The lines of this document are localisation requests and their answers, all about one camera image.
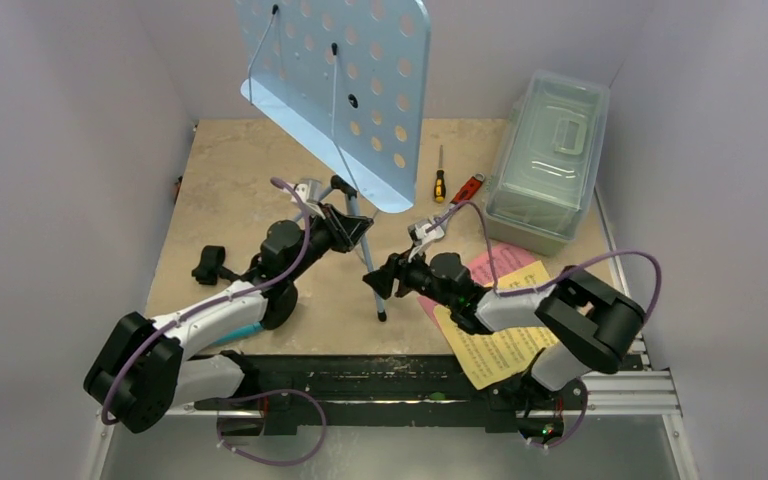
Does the black microphone desk stand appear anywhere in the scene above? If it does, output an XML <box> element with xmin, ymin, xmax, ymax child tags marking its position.
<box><xmin>191</xmin><ymin>245</ymin><xmax>298</xmax><ymax>330</ymax></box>

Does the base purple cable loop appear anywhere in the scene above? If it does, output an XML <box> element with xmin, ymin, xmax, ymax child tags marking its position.
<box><xmin>215</xmin><ymin>389</ymin><xmax>328</xmax><ymax>468</ymax></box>

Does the teal microphone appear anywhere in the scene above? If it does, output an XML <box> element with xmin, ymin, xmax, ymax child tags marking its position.
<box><xmin>214</xmin><ymin>323</ymin><xmax>263</xmax><ymax>345</ymax></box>

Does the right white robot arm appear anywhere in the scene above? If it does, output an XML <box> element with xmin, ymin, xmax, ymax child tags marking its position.
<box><xmin>363</xmin><ymin>252</ymin><xmax>648</xmax><ymax>407</ymax></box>

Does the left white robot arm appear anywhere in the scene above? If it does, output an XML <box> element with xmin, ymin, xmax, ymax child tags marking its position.
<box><xmin>83</xmin><ymin>204</ymin><xmax>374</xmax><ymax>433</ymax></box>

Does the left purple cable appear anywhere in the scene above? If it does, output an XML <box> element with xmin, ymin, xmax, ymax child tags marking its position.
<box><xmin>100</xmin><ymin>176</ymin><xmax>314</xmax><ymax>427</ymax></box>

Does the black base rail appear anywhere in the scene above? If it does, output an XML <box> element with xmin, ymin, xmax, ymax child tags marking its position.
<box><xmin>194</xmin><ymin>355</ymin><xmax>590</xmax><ymax>437</ymax></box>

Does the red handled adjustable wrench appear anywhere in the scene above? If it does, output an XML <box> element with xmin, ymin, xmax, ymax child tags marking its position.
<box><xmin>432</xmin><ymin>173</ymin><xmax>486</xmax><ymax>237</ymax></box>

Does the light blue music stand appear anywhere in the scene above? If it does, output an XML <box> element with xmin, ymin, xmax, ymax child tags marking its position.
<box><xmin>234</xmin><ymin>0</ymin><xmax>433</xmax><ymax>323</ymax></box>

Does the yellow sheet music page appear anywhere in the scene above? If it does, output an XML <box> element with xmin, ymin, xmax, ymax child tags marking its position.
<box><xmin>427</xmin><ymin>260</ymin><xmax>558</xmax><ymax>390</ymax></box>

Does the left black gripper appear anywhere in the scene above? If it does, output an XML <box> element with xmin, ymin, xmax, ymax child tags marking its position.
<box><xmin>286</xmin><ymin>203</ymin><xmax>370</xmax><ymax>282</ymax></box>

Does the pink sheet music page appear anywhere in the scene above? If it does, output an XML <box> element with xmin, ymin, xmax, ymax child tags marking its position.
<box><xmin>417</xmin><ymin>243</ymin><xmax>539</xmax><ymax>326</ymax></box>

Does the yellow black screwdriver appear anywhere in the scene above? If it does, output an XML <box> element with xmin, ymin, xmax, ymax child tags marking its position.
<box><xmin>433</xmin><ymin>145</ymin><xmax>447</xmax><ymax>204</ymax></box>

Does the clear plastic storage box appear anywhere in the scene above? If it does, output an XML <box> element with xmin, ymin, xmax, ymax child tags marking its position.
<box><xmin>482</xmin><ymin>70</ymin><xmax>610</xmax><ymax>256</ymax></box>

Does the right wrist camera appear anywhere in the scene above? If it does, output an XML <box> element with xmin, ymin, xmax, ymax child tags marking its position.
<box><xmin>407</xmin><ymin>220</ymin><xmax>445</xmax><ymax>262</ymax></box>

